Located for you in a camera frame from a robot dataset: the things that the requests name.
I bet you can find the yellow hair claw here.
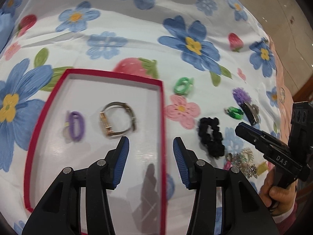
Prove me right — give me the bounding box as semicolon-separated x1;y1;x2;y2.
256;161;268;176

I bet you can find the metal wristwatch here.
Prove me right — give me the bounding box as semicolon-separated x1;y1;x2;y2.
99;101;137;137

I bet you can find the green woven bracelet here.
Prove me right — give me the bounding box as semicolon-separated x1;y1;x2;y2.
224;106;245;119

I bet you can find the black scrunchie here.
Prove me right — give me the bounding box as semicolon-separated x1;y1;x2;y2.
198;117;225;159

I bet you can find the purple hair tie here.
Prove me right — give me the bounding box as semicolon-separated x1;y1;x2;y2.
64;110;86;142

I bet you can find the light green hair clip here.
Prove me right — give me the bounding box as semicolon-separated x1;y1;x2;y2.
174;77;194;96

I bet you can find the pink hair clip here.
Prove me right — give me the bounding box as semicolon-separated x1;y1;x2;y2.
223;160;232;170

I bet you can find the red jewelry tray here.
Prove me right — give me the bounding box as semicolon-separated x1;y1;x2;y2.
23;69;167;234

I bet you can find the right hand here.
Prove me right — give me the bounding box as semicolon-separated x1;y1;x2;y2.
259;168;298;216

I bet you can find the purple flower hair claw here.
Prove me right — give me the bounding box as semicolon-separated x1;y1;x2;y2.
232;88;260;126

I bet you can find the pink printed cloth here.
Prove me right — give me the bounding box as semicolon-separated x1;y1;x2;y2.
268;36;293;144

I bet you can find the floral bed sheet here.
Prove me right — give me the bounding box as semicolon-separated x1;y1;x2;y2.
1;0;281;234

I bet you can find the white pearl bracelet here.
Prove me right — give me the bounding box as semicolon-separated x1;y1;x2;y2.
238;147;255;164

